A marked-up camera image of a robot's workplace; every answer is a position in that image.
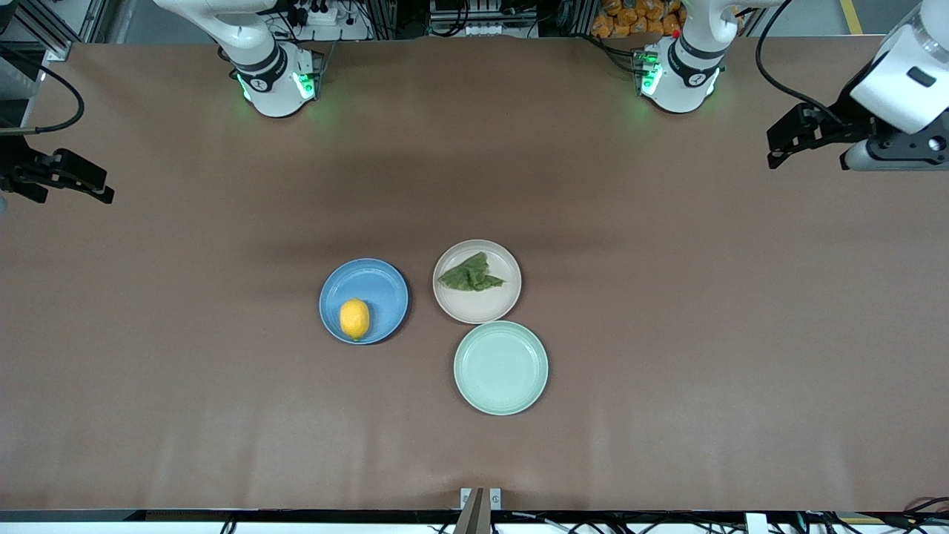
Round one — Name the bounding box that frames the yellow lemon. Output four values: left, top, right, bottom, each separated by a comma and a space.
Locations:
340, 297, 371, 341

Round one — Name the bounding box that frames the green lettuce leaf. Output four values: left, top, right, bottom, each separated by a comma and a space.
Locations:
437, 251, 506, 292

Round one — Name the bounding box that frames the pile of orange fruits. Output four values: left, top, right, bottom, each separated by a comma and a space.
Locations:
591, 0, 687, 39

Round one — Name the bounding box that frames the white power strip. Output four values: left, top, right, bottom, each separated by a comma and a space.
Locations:
293, 0, 342, 27

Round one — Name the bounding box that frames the blue plate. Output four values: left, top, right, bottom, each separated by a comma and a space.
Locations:
319, 258, 410, 346

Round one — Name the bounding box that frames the white rack equipment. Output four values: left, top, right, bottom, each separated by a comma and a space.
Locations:
429, 0, 540, 38

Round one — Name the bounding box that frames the beige plate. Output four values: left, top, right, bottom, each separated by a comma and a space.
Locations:
432, 239, 523, 325

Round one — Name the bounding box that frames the pale green plate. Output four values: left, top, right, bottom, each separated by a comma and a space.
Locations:
453, 320, 549, 416

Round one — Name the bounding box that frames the black table edge strip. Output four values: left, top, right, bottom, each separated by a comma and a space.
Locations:
0, 509, 949, 524

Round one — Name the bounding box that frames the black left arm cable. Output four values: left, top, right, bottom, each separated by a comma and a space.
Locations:
755, 0, 847, 125

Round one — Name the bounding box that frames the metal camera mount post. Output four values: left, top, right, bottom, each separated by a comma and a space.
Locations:
454, 487, 503, 534

